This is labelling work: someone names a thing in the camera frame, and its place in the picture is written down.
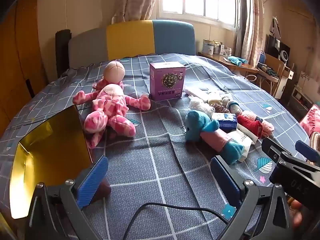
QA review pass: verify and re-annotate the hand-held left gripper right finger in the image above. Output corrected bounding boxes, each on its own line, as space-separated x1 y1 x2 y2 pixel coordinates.
210 155 293 240

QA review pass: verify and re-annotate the pink spotted plush giraffe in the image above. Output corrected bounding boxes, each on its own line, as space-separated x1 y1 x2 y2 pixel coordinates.
72 60 151 148

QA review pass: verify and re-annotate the wooden desk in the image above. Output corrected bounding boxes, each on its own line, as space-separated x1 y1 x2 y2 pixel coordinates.
198 51 259 77

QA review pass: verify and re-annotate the purple printed carton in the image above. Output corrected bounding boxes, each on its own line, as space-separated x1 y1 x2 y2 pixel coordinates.
149 61 186 102

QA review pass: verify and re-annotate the white fluffy sock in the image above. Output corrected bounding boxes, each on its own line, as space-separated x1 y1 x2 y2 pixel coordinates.
188 95 215 114

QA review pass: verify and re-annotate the white cloth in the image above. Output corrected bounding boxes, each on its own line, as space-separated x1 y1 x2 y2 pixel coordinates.
184 86 213 98

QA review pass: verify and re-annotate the beige patterned curtain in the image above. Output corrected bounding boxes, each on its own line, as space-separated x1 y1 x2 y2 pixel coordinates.
111 0 163 24
235 0 265 68

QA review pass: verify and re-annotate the grey yellow blue headboard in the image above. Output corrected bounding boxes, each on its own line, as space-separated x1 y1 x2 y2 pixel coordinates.
68 19 195 69

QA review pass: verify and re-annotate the black cable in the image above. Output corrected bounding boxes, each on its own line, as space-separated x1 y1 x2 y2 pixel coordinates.
121 202 229 240

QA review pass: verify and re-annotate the metal tin can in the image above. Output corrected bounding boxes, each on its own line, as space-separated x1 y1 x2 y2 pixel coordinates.
202 39 216 55

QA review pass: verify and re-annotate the white packet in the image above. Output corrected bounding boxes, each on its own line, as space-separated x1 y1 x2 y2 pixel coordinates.
229 129 258 163

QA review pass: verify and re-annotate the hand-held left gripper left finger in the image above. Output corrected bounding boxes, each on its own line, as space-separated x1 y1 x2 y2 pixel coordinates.
25 155 109 240

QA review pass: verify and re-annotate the teal fluffy cloth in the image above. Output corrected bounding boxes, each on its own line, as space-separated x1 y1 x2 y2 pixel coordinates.
227 56 248 67

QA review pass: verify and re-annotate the black monitor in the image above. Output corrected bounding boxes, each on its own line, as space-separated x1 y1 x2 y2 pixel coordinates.
266 34 291 60

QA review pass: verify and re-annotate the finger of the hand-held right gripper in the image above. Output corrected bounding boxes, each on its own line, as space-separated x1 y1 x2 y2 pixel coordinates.
262 138 285 167
295 141 320 167

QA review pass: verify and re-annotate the window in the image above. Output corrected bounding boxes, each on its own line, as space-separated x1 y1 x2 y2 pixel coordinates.
159 0 250 32

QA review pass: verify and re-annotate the blue and pink plush toy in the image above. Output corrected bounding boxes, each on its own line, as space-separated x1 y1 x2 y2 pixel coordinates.
184 110 244 165

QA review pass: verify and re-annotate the grey knitted socks bundle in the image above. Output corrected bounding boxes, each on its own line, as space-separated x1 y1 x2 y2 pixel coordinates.
208 92 242 115

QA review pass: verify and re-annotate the gold lined box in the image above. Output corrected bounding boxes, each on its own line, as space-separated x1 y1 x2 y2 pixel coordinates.
9 105 112 219

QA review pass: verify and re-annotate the white round fan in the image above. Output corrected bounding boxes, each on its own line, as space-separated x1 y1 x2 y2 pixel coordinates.
276 50 290 63

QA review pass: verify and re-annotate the person's right hand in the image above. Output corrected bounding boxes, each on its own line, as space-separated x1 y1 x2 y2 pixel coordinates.
287 197 307 229

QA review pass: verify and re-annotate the grey checked bed sheet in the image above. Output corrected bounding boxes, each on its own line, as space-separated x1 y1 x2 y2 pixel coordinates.
0 54 312 240

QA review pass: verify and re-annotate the wooden wardrobe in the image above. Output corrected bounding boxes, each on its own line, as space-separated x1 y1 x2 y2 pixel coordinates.
0 0 48 140

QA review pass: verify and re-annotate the blue tissue pack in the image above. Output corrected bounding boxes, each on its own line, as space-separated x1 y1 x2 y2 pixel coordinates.
212 112 238 131

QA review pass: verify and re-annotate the red sock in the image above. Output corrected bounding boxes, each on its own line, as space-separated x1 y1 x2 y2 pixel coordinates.
236 114 263 138

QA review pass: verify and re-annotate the pink ruffled blanket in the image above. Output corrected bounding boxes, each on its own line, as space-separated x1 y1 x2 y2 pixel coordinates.
299 104 320 153

